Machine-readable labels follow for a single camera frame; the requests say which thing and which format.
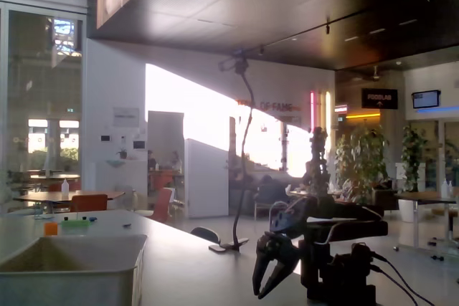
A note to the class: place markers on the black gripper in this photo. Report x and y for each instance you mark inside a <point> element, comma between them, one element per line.
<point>275,251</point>

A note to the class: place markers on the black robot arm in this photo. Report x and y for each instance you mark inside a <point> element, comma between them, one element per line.
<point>351,227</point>

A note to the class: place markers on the white plastic bin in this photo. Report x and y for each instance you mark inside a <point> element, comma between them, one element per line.
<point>71,284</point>

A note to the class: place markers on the green rectangular block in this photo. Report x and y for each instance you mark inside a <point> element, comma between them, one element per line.
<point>75,224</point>

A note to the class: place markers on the orange block on table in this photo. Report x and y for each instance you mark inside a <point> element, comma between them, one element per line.
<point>50,229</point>

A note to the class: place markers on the teal perforated chair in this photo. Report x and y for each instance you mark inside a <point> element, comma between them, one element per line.
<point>205,234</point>

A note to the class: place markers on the seated person dark clothes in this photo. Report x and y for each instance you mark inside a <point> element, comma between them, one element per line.
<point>269,189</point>

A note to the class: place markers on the white partition cabinet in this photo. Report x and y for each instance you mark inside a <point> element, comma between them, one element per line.
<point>206,180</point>

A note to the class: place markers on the dark tall plant column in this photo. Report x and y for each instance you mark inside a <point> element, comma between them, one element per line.
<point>318,162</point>

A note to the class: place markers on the red chair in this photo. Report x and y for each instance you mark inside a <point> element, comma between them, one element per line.
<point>162,203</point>

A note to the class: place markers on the large leafy plant white pot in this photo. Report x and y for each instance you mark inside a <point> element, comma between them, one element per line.
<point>362,162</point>

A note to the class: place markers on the seated person light top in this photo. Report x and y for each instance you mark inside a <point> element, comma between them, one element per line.
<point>176,162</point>

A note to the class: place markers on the white light tube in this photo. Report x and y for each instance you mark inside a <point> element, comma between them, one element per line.
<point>327,119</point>

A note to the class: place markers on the pink neon tube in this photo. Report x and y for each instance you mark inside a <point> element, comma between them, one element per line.
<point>312,112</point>

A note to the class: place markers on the wooden table on wheels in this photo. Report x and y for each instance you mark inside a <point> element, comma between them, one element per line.
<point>426,196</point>

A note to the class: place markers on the white counter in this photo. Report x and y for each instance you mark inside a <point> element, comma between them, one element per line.
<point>118,180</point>

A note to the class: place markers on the orange light strip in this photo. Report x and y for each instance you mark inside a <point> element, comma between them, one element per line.
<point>362,116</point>

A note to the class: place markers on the slim leafy plant white pot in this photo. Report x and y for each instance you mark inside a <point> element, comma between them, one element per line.
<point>412,155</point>

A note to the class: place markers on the small potted plant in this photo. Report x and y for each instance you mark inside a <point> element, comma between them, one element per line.
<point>123,155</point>

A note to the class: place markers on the clear plastic bottle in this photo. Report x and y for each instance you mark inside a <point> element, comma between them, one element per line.
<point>444,189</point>
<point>65,188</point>

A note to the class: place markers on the orange chair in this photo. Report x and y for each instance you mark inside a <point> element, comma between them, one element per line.
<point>89,203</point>

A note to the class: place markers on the black foodlab sign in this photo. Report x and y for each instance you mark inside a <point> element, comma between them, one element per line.
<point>379,98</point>

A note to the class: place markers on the blue light strip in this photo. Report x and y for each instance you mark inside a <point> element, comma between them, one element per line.
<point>437,109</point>

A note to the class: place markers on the round wooden table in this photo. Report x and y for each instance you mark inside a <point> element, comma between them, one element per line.
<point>54,177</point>

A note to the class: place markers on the wooden cafe table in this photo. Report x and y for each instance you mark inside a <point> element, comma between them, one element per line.
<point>43,196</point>

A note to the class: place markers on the black ceiling spotlight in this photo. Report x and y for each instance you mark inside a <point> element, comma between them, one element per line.
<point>327,29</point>

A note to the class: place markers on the black gooseneck clamp mount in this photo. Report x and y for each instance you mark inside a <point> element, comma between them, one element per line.
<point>229,247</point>

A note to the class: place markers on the wall monitor screen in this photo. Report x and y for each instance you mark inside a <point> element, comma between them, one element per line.
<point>425,100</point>

